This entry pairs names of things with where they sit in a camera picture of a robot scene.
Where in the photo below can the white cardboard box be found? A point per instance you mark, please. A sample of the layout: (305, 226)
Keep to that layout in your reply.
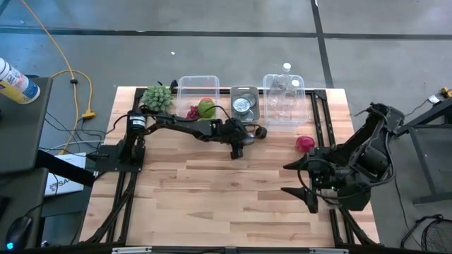
(65, 176)

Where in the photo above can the white power adapter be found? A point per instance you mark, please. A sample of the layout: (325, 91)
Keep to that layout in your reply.
(433, 99)

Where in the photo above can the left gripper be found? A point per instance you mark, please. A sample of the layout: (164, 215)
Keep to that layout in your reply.
(236, 132)

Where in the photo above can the small black clamp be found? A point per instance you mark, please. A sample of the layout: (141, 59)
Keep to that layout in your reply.
(173, 85)

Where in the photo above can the black metal desk frame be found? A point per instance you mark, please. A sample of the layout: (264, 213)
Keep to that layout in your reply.
(423, 141)

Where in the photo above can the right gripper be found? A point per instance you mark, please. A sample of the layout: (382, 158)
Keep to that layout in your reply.
(328, 174)

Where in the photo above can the red grape bunch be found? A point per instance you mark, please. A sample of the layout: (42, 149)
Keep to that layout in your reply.
(193, 112)

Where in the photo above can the white yellow wipes canister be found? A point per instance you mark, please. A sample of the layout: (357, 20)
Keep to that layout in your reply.
(17, 84)

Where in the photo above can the black desk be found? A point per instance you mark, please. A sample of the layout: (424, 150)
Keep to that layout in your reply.
(21, 134)

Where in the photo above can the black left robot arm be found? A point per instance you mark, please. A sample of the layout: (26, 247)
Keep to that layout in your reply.
(183, 125)

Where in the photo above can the grey metal bracket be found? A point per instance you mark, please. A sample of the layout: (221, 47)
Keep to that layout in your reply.
(132, 250)
(328, 251)

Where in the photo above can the black computer mouse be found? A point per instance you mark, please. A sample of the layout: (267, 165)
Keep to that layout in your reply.
(19, 233)

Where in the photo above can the green artificial plant white pot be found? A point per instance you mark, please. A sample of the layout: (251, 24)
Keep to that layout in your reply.
(157, 98)

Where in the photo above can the clear plastic bin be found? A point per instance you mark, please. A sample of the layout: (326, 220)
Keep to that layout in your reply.
(300, 120)
(197, 88)

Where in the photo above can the small grey plastic bin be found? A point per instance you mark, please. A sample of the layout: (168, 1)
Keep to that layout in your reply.
(240, 89)

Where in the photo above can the orange tomatoes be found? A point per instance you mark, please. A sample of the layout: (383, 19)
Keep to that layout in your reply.
(206, 99)

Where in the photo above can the dark red apple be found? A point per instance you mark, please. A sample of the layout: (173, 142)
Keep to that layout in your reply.
(304, 144)

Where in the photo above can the green label tuna can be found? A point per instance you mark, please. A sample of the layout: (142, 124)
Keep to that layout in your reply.
(242, 104)

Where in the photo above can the dark green apple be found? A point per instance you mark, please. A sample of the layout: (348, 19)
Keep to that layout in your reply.
(206, 108)

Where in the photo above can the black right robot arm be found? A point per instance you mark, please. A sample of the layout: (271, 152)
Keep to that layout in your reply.
(370, 155)

